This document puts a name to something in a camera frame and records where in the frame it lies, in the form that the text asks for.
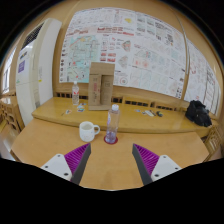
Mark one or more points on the blue printed card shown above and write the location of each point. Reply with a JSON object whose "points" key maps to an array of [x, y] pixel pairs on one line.
{"points": [[80, 109], [82, 105]]}

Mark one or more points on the flat round red coaster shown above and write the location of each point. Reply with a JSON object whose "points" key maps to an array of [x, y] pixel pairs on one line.
{"points": [[106, 141]]}

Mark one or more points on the small colourful sticker card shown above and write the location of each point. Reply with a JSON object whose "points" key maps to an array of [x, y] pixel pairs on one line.
{"points": [[68, 111]]}

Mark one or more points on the small red-labelled water bottle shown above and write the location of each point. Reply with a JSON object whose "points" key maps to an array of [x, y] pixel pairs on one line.
{"points": [[75, 95]]}

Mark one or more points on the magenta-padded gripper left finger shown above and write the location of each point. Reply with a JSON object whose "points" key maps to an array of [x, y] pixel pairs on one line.
{"points": [[59, 165]]}

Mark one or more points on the brown cardboard stand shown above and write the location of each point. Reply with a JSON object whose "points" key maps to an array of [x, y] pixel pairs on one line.
{"points": [[101, 86]]}

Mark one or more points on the wooden chair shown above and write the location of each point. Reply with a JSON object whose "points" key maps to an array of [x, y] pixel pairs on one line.
{"points": [[215, 140]]}

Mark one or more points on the white card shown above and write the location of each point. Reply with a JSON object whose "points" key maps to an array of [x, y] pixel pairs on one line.
{"points": [[150, 113]]}

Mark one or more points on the large wall poster display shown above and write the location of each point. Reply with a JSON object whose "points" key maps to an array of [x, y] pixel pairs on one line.
{"points": [[140, 43]]}

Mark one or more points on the white ceramic mug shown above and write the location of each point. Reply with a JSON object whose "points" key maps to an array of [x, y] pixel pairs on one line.
{"points": [[87, 131]]}

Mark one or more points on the narrow wall poster display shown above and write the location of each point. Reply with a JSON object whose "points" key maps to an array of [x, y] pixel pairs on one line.
{"points": [[200, 76]]}

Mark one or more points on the small dark object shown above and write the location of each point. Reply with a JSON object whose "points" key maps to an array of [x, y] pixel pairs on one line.
{"points": [[159, 114]]}

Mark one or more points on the small printed card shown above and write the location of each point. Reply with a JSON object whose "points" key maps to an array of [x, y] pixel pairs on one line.
{"points": [[137, 110]]}

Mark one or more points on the group of wooden chairs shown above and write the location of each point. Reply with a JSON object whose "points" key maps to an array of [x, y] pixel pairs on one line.
{"points": [[11, 115]]}

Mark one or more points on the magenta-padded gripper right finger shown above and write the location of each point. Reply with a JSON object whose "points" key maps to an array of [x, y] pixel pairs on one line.
{"points": [[163, 165]]}

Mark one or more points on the white standing air conditioner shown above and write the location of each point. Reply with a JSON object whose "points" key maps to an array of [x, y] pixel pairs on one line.
{"points": [[36, 73]]}

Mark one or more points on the black bag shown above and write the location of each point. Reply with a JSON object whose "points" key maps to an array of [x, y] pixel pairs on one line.
{"points": [[198, 113]]}

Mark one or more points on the clear plastic water bottle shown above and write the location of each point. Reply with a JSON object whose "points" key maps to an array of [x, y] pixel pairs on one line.
{"points": [[112, 125]]}

